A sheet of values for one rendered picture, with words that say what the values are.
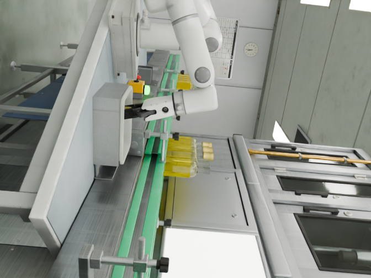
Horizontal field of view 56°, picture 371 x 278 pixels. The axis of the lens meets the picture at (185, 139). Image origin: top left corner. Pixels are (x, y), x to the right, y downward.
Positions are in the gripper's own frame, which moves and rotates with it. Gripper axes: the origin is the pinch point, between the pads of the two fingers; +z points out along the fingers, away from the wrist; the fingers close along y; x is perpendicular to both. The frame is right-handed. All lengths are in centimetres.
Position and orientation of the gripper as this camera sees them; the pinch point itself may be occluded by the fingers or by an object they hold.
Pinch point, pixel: (127, 111)
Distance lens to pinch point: 112.6
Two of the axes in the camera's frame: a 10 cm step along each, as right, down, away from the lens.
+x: -1.7, -9.1, -3.7
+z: -9.9, 1.5, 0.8
